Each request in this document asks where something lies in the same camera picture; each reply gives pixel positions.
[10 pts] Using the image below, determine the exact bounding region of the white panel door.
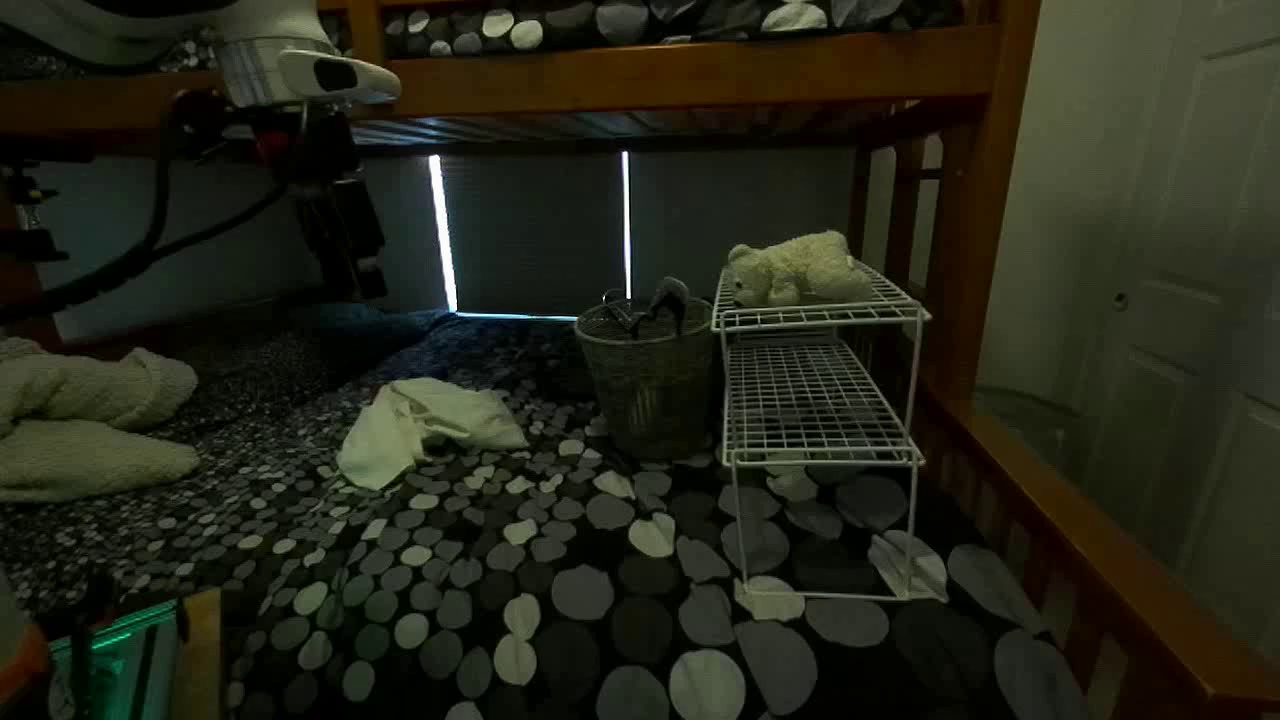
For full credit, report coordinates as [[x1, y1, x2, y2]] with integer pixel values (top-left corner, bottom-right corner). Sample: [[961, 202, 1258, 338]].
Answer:
[[1064, 0, 1280, 668]]

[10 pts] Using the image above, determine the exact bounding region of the black grey dotted bedspread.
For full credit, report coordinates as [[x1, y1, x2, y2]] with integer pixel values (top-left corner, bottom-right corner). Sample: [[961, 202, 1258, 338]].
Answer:
[[0, 308, 1101, 720]]

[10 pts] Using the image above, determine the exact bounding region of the cream plush toy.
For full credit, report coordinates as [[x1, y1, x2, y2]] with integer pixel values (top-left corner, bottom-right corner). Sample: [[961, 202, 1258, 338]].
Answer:
[[720, 227, 871, 313]]

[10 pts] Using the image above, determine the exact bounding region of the translucent container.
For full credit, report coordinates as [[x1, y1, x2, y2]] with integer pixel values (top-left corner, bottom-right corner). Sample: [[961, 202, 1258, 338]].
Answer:
[[967, 383, 1092, 480]]

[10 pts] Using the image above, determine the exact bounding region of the blue crumpled cloth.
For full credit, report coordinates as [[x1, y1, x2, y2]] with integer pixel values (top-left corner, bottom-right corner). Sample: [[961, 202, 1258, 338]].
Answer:
[[312, 301, 447, 375]]

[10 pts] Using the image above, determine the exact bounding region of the wooden bunk bed frame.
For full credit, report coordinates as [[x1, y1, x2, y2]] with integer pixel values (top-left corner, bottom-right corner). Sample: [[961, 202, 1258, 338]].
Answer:
[[0, 0, 1280, 720]]

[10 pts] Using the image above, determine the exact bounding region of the white crumpled cloth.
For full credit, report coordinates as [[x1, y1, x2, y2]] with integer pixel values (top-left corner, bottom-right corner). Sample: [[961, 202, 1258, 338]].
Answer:
[[332, 373, 530, 496]]

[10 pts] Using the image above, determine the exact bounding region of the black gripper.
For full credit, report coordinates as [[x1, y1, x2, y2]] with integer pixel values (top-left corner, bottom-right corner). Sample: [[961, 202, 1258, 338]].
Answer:
[[283, 108, 391, 308]]

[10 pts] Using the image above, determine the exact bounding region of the green glowing box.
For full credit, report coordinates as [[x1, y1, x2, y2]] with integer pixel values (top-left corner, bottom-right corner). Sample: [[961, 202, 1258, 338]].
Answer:
[[43, 596, 186, 720]]

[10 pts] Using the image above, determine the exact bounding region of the grey clothes hanger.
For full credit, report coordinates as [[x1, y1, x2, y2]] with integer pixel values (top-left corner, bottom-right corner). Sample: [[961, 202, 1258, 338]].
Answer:
[[580, 297, 647, 345]]

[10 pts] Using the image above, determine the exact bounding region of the woven wicker basket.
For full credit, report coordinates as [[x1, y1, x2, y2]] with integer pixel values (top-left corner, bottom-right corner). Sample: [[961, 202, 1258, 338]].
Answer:
[[570, 290, 725, 463]]

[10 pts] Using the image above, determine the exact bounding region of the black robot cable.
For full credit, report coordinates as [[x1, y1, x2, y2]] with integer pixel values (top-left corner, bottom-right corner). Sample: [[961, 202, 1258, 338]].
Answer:
[[0, 115, 295, 324]]

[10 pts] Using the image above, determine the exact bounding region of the dotted bunk mattress cover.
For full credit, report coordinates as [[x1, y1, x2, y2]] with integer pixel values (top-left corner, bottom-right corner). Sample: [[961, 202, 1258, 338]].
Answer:
[[379, 0, 967, 61]]

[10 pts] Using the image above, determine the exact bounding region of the white wire shelf rack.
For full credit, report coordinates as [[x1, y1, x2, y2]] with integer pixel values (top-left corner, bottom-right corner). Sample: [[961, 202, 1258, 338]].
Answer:
[[709, 260, 953, 606]]

